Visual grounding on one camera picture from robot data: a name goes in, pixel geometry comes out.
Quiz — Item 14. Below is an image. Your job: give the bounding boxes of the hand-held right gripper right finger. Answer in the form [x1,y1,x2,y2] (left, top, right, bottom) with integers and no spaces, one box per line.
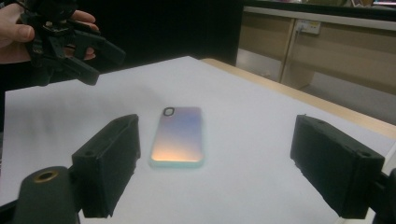
[290,114,386,219]

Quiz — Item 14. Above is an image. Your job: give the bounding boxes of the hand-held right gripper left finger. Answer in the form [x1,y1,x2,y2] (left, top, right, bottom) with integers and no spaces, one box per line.
[71,113,142,218]

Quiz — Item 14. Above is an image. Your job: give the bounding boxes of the smartphone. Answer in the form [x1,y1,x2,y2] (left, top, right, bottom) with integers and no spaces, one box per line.
[148,105,206,169]

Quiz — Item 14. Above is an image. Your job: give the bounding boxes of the light wooden table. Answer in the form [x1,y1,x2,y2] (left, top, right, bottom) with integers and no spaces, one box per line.
[200,57,396,141]

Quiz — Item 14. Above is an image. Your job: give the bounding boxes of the beige wooden desk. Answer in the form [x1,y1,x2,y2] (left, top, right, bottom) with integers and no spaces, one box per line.
[236,0,396,96]

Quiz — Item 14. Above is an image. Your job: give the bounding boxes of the white foam board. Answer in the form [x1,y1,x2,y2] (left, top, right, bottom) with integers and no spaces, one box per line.
[0,55,396,224]

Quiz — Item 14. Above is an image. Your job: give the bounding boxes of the white wall socket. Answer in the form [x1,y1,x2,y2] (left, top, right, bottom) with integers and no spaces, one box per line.
[293,19,321,35]

